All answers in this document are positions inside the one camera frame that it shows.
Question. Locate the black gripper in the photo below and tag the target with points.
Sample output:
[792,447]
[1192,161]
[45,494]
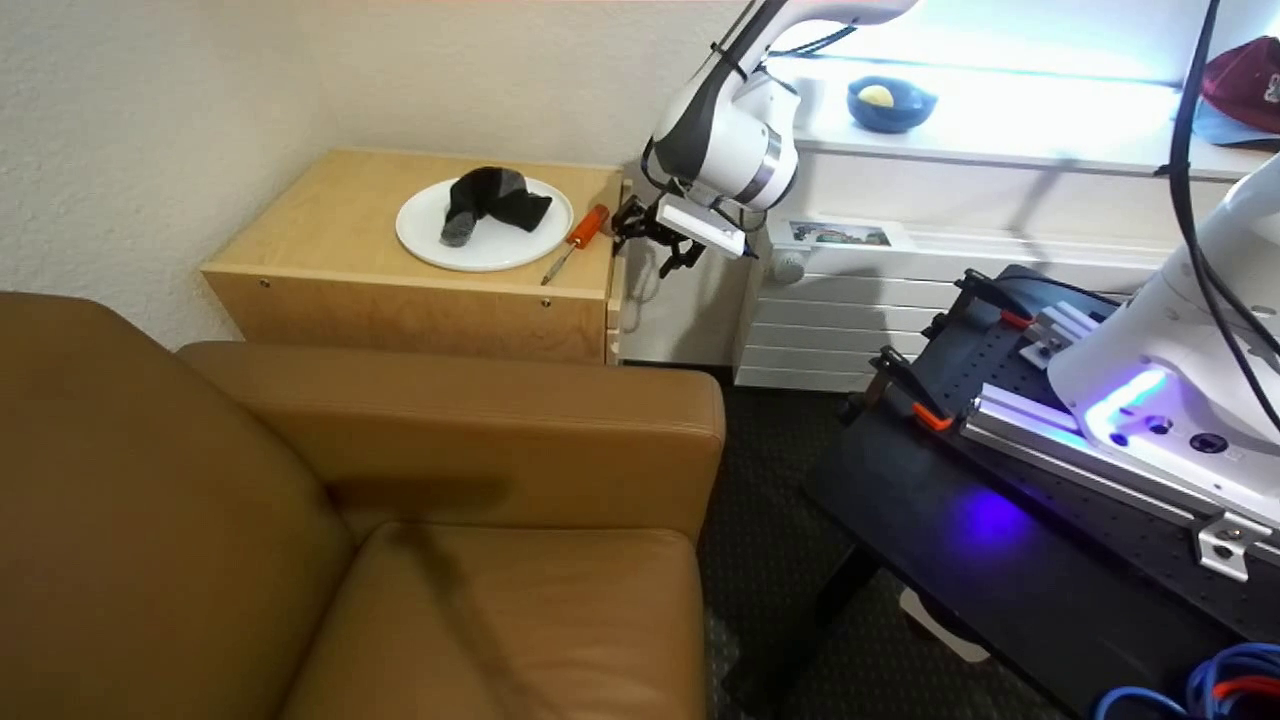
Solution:
[659,229]

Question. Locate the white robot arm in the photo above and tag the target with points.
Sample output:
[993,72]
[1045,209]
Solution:
[729,133]

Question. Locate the white round plate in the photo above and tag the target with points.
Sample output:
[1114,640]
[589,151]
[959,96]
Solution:
[427,243]

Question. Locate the yellow object in bowl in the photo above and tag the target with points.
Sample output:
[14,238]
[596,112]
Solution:
[876,96]

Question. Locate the blue bowl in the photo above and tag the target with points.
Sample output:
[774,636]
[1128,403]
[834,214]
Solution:
[888,105]

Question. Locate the orange and black clamp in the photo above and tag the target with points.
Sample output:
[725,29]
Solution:
[914,392]
[1000,301]

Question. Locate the light wooden nightstand with drawers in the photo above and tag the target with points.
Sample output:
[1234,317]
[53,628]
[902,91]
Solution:
[327,214]

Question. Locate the white window ledge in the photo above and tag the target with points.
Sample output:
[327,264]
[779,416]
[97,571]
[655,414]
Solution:
[1040,112]

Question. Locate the white paper sheet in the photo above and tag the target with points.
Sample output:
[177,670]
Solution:
[942,624]

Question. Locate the black work table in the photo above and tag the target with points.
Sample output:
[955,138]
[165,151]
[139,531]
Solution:
[1012,563]

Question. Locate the tan leather armchair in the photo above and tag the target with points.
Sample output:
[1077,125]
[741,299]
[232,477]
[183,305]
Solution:
[202,534]

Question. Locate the maroon cap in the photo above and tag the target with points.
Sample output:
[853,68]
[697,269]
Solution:
[1244,81]

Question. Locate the silver wrist camera bar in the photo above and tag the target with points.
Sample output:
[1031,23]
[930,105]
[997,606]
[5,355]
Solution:
[700,227]

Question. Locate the aluminium mounting rail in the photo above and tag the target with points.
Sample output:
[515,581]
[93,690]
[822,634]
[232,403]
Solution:
[1067,447]

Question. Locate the metal corner bracket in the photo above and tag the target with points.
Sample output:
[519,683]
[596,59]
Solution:
[1226,546]

